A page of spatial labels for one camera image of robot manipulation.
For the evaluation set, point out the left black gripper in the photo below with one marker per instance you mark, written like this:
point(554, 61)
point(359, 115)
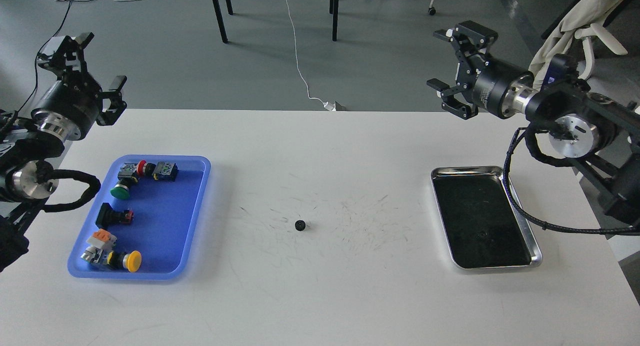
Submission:
point(78, 111)

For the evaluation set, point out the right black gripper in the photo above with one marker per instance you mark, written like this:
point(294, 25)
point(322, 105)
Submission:
point(494, 78)

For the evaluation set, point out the small black gear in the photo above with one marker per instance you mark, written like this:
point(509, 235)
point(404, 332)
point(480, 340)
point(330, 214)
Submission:
point(300, 225)

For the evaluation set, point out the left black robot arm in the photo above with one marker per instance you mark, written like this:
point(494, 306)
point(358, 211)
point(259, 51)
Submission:
point(28, 179)

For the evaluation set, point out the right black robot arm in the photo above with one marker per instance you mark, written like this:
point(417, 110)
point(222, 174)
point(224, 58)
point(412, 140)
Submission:
point(569, 125)

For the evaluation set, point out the white chair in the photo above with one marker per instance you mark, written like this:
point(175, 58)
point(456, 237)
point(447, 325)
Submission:
point(609, 69)

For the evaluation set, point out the black table leg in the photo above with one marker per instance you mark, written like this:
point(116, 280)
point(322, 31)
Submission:
point(334, 11)
point(220, 22)
point(229, 7)

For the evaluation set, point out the beige cloth on chair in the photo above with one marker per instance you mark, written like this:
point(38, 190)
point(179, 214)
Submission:
point(583, 14)

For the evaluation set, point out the black table leg right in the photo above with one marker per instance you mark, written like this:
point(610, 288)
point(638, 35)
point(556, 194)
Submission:
point(334, 11)

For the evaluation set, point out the blue plastic tray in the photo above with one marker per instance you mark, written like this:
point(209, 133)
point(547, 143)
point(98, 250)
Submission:
point(162, 229)

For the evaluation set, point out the black table leg rear left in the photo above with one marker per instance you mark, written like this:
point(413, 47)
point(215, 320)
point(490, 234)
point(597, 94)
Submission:
point(229, 7)

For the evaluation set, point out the orange grey contact block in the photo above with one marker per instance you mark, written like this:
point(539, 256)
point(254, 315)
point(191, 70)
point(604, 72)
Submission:
point(102, 239)

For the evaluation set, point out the stainless steel tray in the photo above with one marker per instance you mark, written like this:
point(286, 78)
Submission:
point(484, 232)

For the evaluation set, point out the green push button switch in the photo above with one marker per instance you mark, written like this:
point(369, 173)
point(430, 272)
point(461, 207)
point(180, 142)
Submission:
point(121, 190)

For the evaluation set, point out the red push button switch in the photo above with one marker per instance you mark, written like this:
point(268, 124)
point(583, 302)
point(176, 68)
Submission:
point(160, 171)

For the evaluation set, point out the black red selector switch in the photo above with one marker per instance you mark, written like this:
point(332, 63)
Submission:
point(108, 216)

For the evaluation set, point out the yellow push button switch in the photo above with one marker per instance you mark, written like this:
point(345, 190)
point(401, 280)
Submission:
point(112, 260)

